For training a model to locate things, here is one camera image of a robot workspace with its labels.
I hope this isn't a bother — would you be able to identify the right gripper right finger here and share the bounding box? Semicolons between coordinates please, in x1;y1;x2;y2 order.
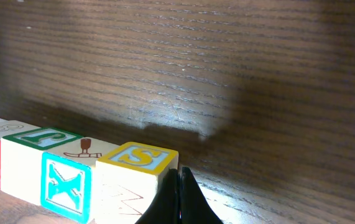
180;167;223;224

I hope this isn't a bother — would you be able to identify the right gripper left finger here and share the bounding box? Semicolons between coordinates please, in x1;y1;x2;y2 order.
136;169;180;224

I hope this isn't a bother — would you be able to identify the wooden block mid table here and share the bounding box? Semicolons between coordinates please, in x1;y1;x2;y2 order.
93;142;179;223

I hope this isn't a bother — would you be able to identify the blue X wooden block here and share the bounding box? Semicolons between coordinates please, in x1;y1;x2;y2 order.
40;137;118;223

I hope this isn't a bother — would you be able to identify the yellow-sided wooden block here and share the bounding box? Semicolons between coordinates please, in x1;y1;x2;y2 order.
0;127;82;205

